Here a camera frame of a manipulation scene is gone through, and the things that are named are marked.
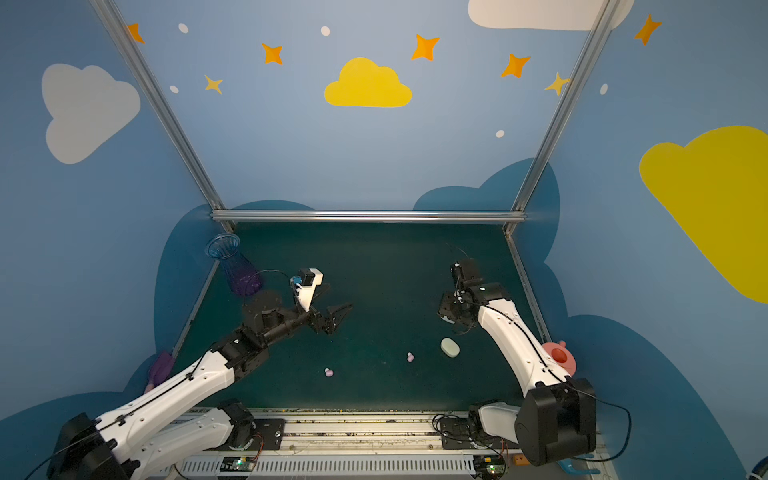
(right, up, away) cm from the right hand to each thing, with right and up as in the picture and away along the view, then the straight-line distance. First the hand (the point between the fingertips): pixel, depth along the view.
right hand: (454, 307), depth 85 cm
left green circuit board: (-55, -35, -14) cm, 67 cm away
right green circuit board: (+5, -36, -13) cm, 39 cm away
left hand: (-30, +5, -12) cm, 33 cm away
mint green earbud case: (-1, -13, +4) cm, 13 cm away
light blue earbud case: (-4, -2, -8) cm, 9 cm away
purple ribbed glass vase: (-69, +6, +18) cm, 72 cm away
